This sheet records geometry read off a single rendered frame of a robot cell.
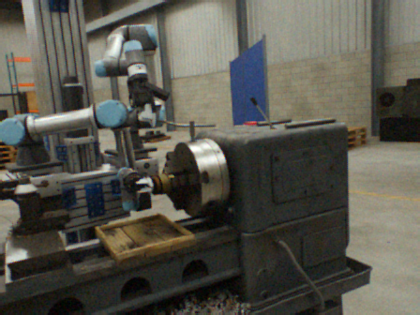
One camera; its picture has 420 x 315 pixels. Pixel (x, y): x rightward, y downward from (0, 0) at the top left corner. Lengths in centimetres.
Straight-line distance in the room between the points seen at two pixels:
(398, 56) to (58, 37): 1028
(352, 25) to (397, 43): 138
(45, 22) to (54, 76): 26
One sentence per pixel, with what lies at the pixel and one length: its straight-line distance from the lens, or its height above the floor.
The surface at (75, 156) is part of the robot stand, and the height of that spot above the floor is 116.
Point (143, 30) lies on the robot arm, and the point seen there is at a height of 177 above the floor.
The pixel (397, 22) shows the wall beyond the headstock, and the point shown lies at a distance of 1184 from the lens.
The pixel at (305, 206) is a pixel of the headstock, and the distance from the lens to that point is 170.
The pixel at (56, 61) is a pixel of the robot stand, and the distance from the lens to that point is 218.
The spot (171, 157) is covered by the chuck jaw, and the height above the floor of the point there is 117.
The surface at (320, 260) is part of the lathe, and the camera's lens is 183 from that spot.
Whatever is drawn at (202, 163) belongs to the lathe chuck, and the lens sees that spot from 146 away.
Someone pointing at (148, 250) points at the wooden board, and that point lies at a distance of 140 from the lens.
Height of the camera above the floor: 141
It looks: 9 degrees down
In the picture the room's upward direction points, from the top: 4 degrees counter-clockwise
